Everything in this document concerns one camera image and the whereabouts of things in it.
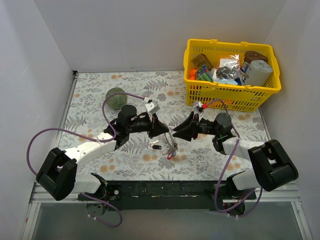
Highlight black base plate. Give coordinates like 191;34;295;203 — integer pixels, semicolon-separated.
77;179;251;211

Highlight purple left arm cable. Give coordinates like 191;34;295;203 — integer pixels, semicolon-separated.
26;92;151;228

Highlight brown round object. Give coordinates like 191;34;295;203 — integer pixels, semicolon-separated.
243;51;268;64

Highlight red key tag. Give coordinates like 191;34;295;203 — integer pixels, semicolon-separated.
167;152;176;160

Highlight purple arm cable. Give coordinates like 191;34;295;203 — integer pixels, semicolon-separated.
26;92;151;228
202;98;263;217

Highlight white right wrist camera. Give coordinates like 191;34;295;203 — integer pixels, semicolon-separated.
192;101;208;121

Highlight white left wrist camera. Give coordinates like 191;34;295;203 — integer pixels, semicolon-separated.
143;97;160;121

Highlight white cylindrical container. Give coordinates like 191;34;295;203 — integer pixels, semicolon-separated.
242;60;273;87

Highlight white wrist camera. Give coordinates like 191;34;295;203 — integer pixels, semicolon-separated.
192;101;208;121
143;97;160;121

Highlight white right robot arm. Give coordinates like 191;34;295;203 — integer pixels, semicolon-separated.
173;112;299;199

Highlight clear plastic bag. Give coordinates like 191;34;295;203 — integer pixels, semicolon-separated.
216;54;240;80

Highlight orange balls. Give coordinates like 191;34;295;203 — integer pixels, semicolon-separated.
188;68;197;80

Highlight brown cardboard box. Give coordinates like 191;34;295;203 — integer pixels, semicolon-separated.
191;53;214;71

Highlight floral patterned mat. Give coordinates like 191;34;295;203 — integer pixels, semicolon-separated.
59;71;252;181

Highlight green blue small box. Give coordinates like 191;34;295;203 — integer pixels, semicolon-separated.
196;65;213;83

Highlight green textured ball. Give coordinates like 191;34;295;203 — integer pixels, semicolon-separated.
105;87;128;110

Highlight yellow plastic basket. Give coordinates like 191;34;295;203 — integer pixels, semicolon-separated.
183;38;282;113

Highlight metal ring disc key organizer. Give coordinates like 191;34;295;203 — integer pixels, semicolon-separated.
163;131;178;155

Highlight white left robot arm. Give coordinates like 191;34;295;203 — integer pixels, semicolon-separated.
36;105;169;201

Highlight black tag key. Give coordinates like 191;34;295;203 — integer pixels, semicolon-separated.
148;140;162;150

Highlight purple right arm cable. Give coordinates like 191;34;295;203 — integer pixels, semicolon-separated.
202;98;263;217

